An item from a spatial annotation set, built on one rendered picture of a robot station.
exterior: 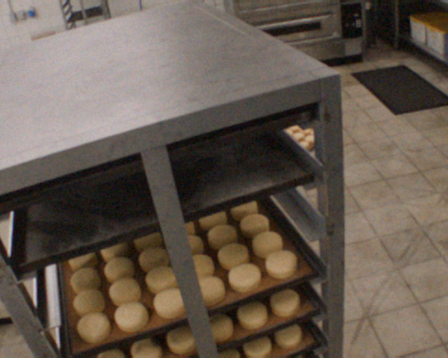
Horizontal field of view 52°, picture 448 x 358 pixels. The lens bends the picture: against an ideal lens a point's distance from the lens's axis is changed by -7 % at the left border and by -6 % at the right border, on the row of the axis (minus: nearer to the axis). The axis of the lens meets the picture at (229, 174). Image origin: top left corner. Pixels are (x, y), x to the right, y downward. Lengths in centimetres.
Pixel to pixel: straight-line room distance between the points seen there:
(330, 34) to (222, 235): 498
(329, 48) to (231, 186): 514
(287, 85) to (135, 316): 40
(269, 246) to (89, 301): 31
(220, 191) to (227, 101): 16
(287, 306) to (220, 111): 40
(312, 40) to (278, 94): 502
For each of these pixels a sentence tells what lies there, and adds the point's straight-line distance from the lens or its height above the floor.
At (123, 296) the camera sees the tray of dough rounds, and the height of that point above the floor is 151.
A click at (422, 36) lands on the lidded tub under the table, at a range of 596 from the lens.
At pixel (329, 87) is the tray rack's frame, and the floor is 180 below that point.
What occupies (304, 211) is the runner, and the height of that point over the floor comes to 158.
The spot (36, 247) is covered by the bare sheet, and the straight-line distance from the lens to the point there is 67.
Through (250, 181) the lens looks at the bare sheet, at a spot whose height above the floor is 167.
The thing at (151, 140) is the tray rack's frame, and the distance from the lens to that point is 55.
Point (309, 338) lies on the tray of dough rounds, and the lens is 93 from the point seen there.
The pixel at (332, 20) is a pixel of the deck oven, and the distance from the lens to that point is 566.
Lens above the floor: 204
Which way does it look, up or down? 31 degrees down
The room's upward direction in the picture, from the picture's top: 10 degrees counter-clockwise
